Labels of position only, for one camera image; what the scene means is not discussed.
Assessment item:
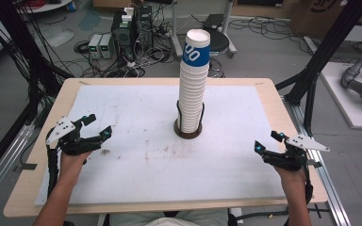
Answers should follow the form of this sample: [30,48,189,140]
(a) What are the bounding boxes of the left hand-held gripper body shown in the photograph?
[45,116,104,156]

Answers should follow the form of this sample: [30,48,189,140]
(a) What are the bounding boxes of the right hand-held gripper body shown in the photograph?
[262,134,331,172]

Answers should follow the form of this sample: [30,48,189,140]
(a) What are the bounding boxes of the black wire holder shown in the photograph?
[173,99,206,140]

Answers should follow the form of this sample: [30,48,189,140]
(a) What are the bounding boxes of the stack of nested paper cups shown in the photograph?
[177,61,209,134]

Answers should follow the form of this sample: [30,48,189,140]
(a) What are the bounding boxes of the person's right hand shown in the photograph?
[272,165,308,190]

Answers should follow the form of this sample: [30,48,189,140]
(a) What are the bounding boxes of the person's left hand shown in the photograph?
[58,151,92,181]

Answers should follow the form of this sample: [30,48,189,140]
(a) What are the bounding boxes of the black tape piece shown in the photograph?
[12,162,39,173]

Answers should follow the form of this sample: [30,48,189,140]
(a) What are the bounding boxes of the white foam mat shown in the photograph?
[34,84,287,207]

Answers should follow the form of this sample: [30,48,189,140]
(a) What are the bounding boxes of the grey power supply unit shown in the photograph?
[99,33,115,60]
[88,34,104,59]

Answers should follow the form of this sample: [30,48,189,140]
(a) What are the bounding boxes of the white floor board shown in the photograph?
[320,61,362,131]

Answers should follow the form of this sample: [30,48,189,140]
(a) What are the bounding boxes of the black computer tower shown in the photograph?
[110,9,137,61]

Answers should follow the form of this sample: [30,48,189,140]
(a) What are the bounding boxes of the person's light trousers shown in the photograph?
[108,208,231,226]

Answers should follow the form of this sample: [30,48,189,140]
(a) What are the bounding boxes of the black round stool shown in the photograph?
[208,28,231,53]

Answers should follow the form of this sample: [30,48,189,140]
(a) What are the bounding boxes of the white metal stand leg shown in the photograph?
[169,0,184,58]
[221,0,238,59]

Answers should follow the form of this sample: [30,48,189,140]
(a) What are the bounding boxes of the white round table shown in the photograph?
[14,0,74,14]

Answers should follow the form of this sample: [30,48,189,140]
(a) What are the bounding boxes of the large cardboard box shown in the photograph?
[289,0,348,40]

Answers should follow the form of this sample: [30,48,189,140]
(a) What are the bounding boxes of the black flat case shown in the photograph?
[202,13,225,31]

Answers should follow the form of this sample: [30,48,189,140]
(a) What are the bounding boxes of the black metal bracket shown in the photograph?
[307,158,323,169]

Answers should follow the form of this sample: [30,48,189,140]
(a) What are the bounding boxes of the black sleeved left gripper cable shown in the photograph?
[45,144,60,200]

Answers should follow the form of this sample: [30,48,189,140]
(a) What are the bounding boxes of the aluminium rail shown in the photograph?
[0,122,36,211]
[282,96,354,226]

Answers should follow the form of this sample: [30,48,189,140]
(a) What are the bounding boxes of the black cable under table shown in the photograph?
[235,202,332,221]

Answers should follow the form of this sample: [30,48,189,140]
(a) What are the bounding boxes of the tangle of floor cables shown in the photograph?
[73,18,226,79]

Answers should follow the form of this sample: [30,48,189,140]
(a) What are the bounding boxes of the black metal frame post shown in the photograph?
[0,0,74,126]
[275,0,362,137]

